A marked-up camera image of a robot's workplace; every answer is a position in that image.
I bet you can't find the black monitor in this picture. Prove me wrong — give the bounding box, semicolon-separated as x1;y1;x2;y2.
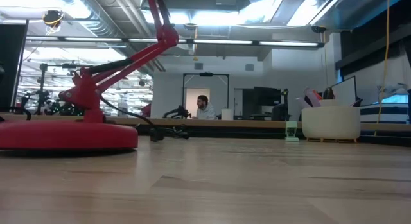
253;86;283;107

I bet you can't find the lilac plastic tool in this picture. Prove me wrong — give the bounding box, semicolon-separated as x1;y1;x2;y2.
295;87;322;108

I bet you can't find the white ribbed pen cup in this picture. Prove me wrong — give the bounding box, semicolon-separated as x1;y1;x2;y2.
301;105;362;144

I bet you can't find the white screen panel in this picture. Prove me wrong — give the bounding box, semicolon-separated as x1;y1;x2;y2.
331;76;357;107

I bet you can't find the person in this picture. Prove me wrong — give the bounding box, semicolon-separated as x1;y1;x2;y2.
191;94;218;120

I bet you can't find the black background station frame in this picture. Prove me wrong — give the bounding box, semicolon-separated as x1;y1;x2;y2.
182;73;230;111

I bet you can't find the red desk lamp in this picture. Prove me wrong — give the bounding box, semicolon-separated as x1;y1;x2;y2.
0;0;180;151

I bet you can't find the black overhead camera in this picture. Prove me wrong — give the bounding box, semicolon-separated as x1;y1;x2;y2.
42;10;64;28

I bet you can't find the yellow cable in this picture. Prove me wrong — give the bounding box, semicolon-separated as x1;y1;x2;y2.
374;0;391;137

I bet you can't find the black lamp power cable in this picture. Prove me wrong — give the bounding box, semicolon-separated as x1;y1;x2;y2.
99;95;190;142

